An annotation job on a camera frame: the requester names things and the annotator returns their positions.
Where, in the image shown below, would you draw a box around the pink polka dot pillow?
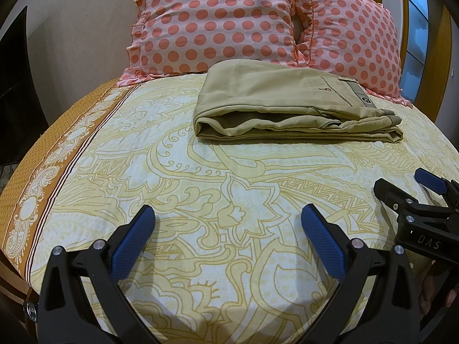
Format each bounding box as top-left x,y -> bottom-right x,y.
292,0 -> 413,107
117,0 -> 316,87

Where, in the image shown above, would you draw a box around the khaki pants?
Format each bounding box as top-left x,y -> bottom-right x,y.
193,59 -> 404,144

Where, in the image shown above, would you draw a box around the yellow floral bed sheet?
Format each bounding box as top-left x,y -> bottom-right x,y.
0,72 -> 459,344

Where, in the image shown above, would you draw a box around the frosted glass window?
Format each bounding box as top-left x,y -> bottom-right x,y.
401,0 -> 431,99

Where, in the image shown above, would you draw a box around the person's right hand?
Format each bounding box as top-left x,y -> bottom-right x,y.
419,267 -> 455,309

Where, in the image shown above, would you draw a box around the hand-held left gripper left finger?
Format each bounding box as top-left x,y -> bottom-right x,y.
37,205 -> 156,344

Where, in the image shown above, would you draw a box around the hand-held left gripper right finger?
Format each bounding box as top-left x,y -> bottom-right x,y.
300,204 -> 421,344

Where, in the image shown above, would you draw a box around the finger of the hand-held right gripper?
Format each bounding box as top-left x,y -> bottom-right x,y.
414,168 -> 459,209
373,178 -> 453,217

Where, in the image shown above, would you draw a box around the wooden bed headboard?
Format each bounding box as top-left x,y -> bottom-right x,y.
353,0 -> 453,124

